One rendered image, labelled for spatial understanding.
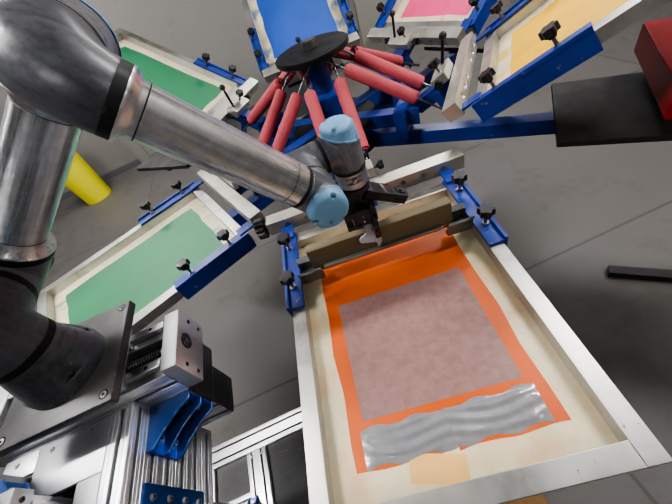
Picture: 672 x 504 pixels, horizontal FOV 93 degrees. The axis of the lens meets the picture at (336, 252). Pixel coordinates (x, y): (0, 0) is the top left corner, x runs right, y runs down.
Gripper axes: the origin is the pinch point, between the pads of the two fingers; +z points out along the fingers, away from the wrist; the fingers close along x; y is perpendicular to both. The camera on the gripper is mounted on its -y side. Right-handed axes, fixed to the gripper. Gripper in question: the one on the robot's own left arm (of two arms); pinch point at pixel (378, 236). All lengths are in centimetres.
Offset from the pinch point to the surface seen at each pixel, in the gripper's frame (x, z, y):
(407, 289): 13.8, 8.4, -2.6
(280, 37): -168, -19, 13
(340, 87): -64, -17, -6
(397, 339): 26.6, 8.5, 4.2
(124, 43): -167, -45, 98
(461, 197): -8.1, 3.7, -27.2
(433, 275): 12.1, 8.4, -10.4
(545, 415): 49, 8, -17
